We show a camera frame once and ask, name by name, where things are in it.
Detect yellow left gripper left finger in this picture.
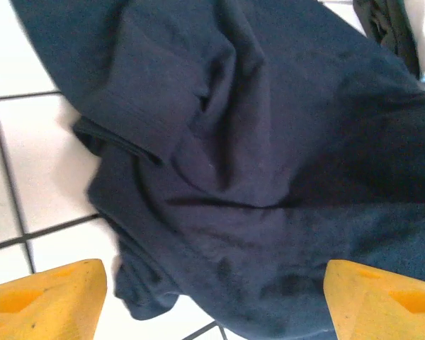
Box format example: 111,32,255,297
0,259,108,340

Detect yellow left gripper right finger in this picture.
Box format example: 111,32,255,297
323,259,425,340

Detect navy blue t-shirt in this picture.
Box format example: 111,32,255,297
8,0,425,340

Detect dark folded t-shirt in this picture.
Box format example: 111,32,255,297
352,0,423,77

